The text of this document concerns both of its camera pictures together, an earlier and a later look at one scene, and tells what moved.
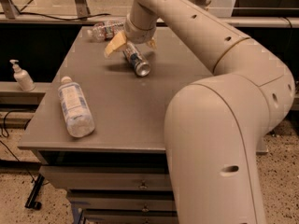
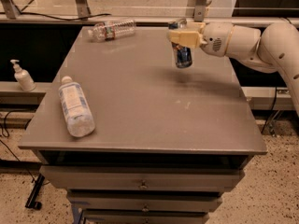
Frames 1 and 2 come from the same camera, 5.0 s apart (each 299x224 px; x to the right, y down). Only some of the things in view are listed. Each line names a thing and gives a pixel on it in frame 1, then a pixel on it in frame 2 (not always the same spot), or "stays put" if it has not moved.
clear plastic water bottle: (105, 31) stays put
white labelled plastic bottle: (77, 112) stays put
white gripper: (139, 34) to (216, 40)
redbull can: (133, 55) to (183, 54)
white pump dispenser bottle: (22, 77) stays put
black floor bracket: (32, 202) stays put
